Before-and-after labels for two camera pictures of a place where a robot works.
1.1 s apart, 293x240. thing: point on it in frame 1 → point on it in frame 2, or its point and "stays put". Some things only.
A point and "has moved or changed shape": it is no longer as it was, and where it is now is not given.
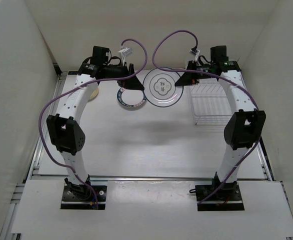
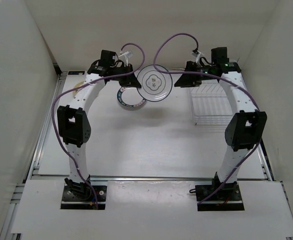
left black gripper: (131, 82) stays put
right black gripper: (188, 78) stays put
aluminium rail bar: (64, 177) stays put
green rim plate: (160, 89) has moved or changed shape
